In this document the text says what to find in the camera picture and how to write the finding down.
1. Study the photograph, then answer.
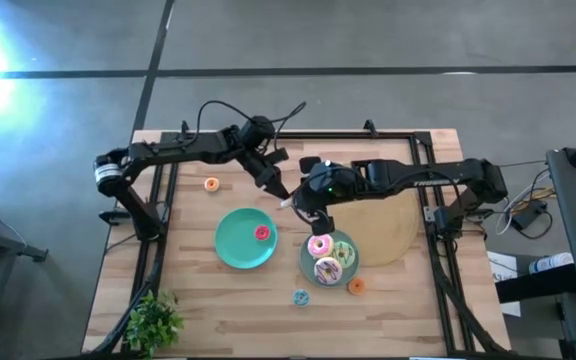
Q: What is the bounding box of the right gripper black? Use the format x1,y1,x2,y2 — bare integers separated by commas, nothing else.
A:
292,156,369,237

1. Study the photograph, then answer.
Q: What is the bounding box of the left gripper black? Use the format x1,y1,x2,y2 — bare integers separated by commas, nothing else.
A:
237,142,292,201

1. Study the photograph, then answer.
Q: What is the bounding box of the large pink frosted donut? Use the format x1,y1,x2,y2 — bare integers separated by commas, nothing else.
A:
307,233,335,260

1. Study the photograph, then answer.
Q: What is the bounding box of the mint frosted donut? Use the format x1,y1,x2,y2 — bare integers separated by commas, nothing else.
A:
331,240,357,270

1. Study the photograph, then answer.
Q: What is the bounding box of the large purple striped donut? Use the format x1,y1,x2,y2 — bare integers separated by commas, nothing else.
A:
313,256,344,287

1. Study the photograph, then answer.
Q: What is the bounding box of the teal green plate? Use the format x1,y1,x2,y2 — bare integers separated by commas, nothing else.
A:
213,207,279,270

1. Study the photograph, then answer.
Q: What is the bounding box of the pale blue plate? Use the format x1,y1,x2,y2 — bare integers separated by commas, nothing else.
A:
298,229,361,289

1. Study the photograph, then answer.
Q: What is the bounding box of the round wooden board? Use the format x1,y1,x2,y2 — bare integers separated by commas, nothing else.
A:
328,189,422,268

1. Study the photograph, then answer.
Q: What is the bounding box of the green potted plant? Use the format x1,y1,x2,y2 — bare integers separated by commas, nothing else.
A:
124,289,185,359

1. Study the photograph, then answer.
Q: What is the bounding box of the white paper sheet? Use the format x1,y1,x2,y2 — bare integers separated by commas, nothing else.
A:
487,249,523,318

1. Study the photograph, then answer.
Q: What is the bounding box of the black power adapter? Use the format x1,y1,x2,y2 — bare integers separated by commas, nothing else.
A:
510,199,552,231

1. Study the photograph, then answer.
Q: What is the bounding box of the white bottle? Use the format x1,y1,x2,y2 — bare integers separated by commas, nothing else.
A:
527,252,575,275

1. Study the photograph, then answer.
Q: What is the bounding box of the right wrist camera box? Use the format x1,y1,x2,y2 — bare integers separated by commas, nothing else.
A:
312,160,358,199

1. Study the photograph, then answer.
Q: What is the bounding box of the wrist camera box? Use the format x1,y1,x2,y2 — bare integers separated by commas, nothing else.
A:
312,160,358,199
239,115,276,150

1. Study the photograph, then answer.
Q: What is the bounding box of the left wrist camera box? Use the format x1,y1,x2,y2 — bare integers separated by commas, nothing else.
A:
239,115,276,150

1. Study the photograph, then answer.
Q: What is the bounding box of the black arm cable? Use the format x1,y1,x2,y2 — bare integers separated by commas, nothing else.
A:
195,99,308,151

